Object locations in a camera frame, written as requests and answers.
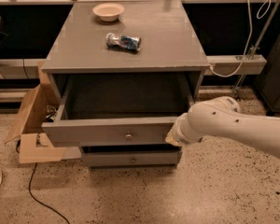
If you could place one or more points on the grey top drawer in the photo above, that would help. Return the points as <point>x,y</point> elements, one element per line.
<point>100,109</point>

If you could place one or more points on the grey drawer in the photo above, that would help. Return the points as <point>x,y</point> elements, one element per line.
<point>134,155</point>
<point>100,109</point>

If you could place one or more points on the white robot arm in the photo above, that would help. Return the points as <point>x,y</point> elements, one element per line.
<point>222,117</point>

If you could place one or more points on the grey lower drawer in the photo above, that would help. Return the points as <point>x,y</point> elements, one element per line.
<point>134,155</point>

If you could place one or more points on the round metal top knob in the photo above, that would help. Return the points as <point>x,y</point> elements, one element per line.
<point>128,136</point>

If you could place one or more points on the round metal knob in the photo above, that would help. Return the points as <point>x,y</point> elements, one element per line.
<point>133,160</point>
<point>128,136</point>

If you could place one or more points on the grey wooden cabinet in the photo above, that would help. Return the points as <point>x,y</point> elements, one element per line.
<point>168,44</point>

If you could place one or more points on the round metal lower knob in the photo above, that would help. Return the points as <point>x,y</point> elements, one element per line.
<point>133,160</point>

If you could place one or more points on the crushed blue silver can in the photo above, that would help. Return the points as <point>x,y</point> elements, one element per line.
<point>123,41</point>

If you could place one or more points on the white bowl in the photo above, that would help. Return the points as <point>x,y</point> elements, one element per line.
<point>108,11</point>

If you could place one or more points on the brown cardboard box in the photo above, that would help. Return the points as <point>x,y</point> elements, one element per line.
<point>35,145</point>

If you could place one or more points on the metal pole stand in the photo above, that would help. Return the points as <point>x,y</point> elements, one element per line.
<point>253,50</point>

